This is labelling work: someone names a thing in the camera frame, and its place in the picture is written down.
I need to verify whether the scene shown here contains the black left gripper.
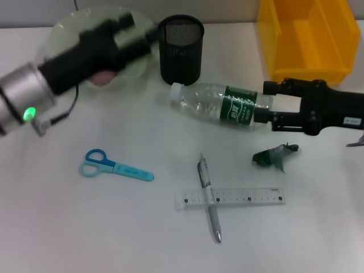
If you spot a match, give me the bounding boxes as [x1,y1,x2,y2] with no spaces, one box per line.
[38,13,159,96]

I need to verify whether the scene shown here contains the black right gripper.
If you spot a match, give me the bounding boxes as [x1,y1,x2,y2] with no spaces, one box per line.
[253,77,364,136]

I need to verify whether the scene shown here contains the pink toy peach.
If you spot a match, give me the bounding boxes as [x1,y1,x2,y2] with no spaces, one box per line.
[90,70,118,86]

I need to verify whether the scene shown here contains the clear bottle with green label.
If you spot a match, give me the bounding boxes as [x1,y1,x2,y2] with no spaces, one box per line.
[169,82,274,132]

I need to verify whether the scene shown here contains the blue and teal scissors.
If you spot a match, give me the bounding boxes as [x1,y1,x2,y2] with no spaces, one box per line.
[78,148,155,182]

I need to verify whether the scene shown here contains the translucent green fruit bowl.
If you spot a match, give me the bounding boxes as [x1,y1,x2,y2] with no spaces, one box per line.
[36,5,160,92]

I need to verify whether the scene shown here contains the black mesh pen cup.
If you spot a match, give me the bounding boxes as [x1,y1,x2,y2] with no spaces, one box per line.
[157,15,205,86]

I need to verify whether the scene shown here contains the clear plastic ruler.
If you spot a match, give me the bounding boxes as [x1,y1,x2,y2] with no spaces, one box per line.
[174,187,286,211]

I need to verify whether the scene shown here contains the silver ballpoint pen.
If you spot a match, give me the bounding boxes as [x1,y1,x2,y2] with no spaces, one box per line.
[197,153,223,243]

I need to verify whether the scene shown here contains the yellow plastic bin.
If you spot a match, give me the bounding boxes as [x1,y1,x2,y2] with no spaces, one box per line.
[257,0,361,86]

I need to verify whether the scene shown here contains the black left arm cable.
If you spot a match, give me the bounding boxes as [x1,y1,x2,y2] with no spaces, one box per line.
[31,84,80,137]

